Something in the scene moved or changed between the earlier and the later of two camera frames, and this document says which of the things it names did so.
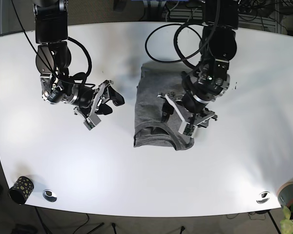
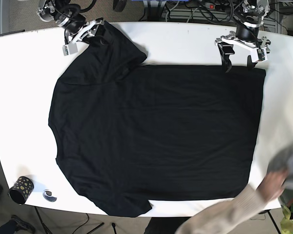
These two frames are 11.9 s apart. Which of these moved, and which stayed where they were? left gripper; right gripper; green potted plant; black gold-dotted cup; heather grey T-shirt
Moved: left gripper; heather grey T-shirt; right gripper
Stayed: black gold-dotted cup; green potted plant
